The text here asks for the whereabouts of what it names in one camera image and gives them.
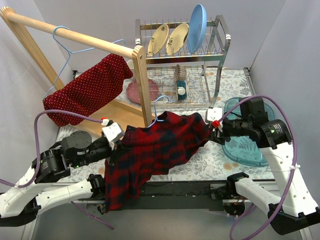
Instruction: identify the red plaid garment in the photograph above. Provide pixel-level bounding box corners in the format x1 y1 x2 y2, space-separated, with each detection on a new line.
104 111 211 212

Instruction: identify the red polka dot skirt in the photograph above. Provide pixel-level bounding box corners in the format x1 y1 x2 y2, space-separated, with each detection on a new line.
43 53 133 117

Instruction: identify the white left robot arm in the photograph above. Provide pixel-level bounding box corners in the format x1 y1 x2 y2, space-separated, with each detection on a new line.
0 127 128 227

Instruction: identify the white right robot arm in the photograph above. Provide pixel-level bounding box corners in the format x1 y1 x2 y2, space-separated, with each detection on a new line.
219 95 320 240

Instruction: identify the teal transparent plastic basin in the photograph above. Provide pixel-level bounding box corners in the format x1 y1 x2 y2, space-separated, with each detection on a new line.
222 97 275 167

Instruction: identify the wooden clothes rack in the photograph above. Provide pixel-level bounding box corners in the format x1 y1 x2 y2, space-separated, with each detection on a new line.
0 6 153 129

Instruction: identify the pink dotted plate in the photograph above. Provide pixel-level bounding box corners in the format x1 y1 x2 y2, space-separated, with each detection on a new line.
126 78 159 105

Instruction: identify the floral table mat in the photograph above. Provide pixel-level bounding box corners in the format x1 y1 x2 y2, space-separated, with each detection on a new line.
56 67 274 183

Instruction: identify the stainless steel dish rack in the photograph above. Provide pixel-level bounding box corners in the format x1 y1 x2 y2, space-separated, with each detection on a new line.
146 15 231 109

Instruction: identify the white cup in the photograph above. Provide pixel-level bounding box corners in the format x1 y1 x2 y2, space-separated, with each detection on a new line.
126 59 134 71

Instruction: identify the cream floral plate right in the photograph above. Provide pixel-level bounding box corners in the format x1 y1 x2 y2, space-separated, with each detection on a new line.
166 23 189 56

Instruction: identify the cream floral plate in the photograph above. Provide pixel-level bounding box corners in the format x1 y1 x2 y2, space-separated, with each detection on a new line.
147 24 169 56
166 23 189 56

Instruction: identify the blue plate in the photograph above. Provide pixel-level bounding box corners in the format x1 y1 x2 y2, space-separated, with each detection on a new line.
187 4 207 55

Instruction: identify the cream floral plate left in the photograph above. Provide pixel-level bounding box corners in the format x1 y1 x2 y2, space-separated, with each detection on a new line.
147 24 169 56

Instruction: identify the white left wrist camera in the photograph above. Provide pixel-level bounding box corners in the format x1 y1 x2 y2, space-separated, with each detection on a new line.
102 119 125 151

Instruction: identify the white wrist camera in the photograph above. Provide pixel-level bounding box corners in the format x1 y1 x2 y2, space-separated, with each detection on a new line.
102 119 125 151
205 107 223 132

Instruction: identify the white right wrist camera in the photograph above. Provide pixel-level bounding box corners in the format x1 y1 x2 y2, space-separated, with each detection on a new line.
205 107 223 132

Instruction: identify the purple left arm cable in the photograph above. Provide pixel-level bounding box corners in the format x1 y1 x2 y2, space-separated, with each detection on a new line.
0 109 115 230

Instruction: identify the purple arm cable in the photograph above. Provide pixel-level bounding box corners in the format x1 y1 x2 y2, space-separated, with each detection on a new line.
219 94 301 240
0 109 115 230

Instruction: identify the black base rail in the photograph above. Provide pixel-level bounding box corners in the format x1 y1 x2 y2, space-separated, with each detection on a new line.
77 179 257 212

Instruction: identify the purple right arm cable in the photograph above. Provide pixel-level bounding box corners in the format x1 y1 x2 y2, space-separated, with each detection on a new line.
219 94 301 240

